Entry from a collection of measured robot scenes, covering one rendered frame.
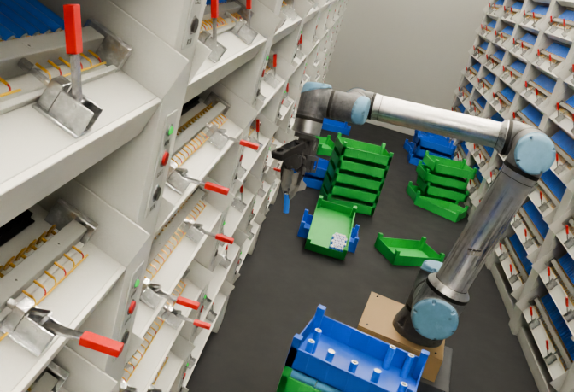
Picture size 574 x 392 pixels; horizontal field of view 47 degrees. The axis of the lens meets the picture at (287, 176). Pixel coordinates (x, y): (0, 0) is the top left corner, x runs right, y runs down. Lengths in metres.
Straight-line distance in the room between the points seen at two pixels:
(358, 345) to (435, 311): 0.49
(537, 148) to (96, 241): 1.56
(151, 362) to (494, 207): 1.23
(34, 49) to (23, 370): 0.26
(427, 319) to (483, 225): 0.35
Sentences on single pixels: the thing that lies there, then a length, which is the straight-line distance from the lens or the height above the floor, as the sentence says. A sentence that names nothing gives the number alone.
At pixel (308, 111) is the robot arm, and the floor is 0.86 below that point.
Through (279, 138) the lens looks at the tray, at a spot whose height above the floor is 0.56.
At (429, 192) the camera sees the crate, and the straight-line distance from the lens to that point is 4.50.
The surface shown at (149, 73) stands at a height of 1.15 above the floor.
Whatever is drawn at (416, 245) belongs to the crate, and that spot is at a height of 0.03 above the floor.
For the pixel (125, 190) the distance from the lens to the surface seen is 0.73.
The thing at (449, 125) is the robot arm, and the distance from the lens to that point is 2.22.
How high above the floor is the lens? 1.29
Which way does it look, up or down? 18 degrees down
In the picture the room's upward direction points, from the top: 16 degrees clockwise
